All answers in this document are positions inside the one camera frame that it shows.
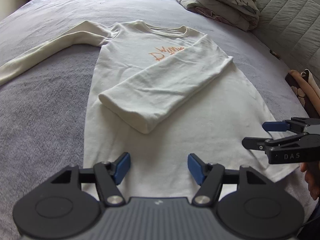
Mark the cream long sleeve sweatshirt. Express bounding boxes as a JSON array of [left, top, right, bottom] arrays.
[[1, 21, 297, 198]]

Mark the person's right hand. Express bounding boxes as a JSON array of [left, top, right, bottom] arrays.
[[300, 161, 319, 200]]

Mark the grey bed sheet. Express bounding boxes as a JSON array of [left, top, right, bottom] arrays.
[[1, 0, 306, 239]]

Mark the grey quilted headboard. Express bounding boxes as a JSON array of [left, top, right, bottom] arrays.
[[253, 0, 320, 82]]

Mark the folded grey pink quilt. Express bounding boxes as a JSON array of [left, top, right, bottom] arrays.
[[176, 0, 260, 31]]

